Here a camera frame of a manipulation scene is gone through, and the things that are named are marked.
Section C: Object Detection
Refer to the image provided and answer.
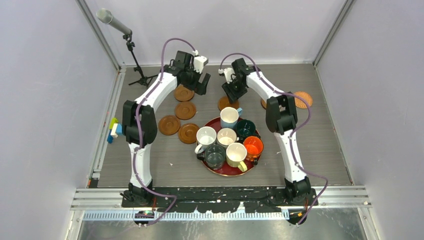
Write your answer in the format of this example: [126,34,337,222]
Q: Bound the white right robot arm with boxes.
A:
[218,58,312,205]

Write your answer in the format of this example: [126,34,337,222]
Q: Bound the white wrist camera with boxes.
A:
[218,67,235,84]
[193,50,209,74]

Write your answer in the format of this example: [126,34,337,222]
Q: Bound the white ribbed mug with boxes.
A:
[216,128,239,149]

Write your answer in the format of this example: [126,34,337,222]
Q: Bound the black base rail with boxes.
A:
[120,186,318,214]

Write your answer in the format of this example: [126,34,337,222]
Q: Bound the pale yellow mug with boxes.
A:
[226,142,248,173]

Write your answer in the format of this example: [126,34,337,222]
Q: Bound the grey glass mug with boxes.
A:
[196,144,226,170]

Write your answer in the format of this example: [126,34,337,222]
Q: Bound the orange mug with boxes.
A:
[243,136,264,162]

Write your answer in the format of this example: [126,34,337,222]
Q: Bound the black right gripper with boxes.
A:
[222,76,248,104]

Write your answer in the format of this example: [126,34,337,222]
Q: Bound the coloured toy blocks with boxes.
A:
[106,117,123,144]

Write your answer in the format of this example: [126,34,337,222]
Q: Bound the wooden coaster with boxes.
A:
[178,123,200,144]
[217,96,240,111]
[158,115,181,136]
[260,99,267,109]
[174,101,197,120]
[174,84,195,102]

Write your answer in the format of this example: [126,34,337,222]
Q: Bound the light blue mug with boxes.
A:
[220,107,243,129]

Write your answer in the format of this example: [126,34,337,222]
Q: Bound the dark green mug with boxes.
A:
[235,119,256,139]

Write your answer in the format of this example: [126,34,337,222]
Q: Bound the woven rattan coaster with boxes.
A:
[294,91,313,109]

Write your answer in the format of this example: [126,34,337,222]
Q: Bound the red round tray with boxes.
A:
[203,117,261,177]

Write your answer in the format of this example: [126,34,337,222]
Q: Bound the microphone on stand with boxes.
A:
[96,8,158,88]

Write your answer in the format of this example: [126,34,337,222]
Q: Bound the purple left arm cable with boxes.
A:
[131,37,200,228]

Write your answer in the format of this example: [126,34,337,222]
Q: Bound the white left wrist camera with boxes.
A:
[193,50,209,74]

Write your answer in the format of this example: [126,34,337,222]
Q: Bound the white mug with handle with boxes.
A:
[194,126,217,154]

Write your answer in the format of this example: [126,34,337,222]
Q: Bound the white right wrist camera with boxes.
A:
[218,67,235,84]

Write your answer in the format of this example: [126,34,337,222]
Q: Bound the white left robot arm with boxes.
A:
[122,50,211,207]

